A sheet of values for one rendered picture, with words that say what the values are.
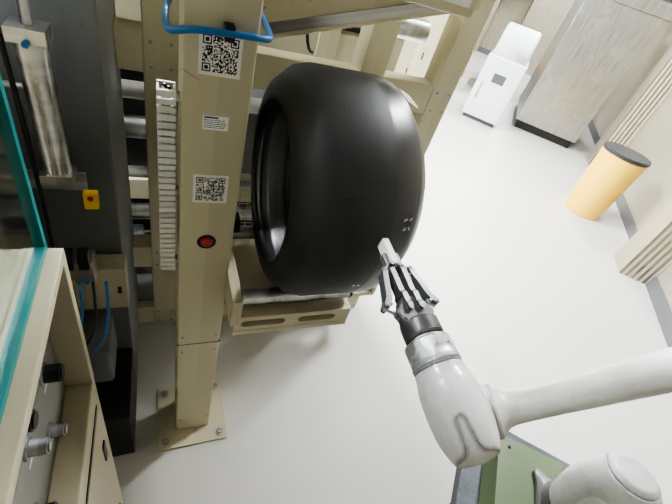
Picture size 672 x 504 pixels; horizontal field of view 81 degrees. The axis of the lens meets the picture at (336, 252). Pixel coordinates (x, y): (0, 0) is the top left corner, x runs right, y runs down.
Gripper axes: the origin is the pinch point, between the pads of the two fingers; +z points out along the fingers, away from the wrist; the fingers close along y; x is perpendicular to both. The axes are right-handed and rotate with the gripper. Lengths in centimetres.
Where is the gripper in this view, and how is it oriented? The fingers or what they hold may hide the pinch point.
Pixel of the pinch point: (388, 254)
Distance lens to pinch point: 85.0
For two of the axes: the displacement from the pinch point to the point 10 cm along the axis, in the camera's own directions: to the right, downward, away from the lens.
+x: -3.0, 6.3, 7.2
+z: -2.7, -7.8, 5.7
